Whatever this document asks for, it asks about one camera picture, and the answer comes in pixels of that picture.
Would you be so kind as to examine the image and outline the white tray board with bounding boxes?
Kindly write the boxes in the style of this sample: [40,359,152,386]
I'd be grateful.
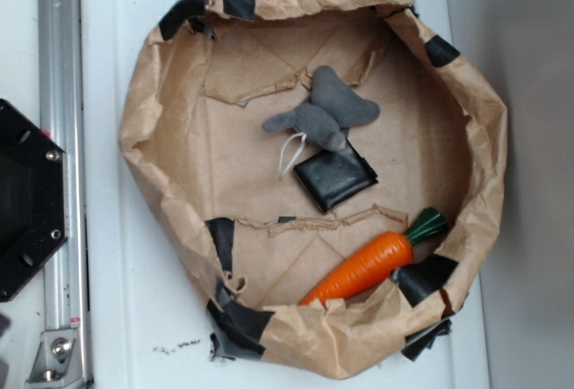
[82,0,490,388]

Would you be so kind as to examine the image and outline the brown paper bag basket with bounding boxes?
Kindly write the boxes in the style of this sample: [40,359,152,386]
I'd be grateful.
[118,0,508,379]

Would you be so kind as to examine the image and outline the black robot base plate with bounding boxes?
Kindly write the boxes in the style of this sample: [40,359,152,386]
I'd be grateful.
[1,99,67,303]

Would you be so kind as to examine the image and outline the orange plastic carrot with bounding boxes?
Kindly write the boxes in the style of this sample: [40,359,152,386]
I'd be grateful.
[300,207,448,306]

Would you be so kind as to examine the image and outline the gray plush animal toy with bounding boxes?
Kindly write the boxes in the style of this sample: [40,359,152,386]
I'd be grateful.
[262,65,381,179]

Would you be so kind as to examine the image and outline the black folded tape square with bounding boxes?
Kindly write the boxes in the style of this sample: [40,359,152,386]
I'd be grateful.
[294,142,378,213]

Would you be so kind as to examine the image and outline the metal corner bracket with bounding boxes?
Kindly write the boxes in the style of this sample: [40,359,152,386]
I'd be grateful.
[25,329,83,388]

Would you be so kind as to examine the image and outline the aluminium extrusion rail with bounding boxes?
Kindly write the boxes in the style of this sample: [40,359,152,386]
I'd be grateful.
[39,0,93,388]

